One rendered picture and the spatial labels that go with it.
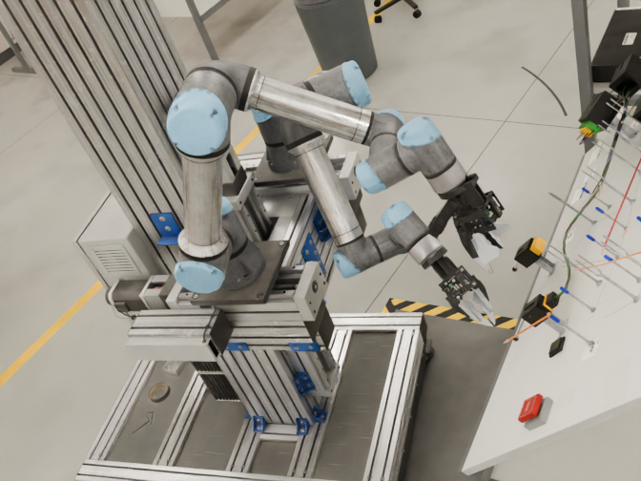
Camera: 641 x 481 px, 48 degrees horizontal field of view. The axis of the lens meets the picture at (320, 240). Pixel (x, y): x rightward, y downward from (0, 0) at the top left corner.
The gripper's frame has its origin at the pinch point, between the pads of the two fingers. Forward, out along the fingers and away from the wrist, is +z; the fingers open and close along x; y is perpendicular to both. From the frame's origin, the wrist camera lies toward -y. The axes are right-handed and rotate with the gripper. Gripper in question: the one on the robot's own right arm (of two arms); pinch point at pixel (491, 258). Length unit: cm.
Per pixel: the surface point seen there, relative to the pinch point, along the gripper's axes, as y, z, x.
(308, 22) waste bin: -204, -31, 282
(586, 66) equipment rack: 4, 3, 92
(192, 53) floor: -377, -54, 357
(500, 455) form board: -5.7, 28.2, -29.7
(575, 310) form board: 8.0, 21.7, 3.6
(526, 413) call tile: 4.3, 19.6, -27.0
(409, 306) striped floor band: -117, 78, 98
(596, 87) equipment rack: 2, 12, 96
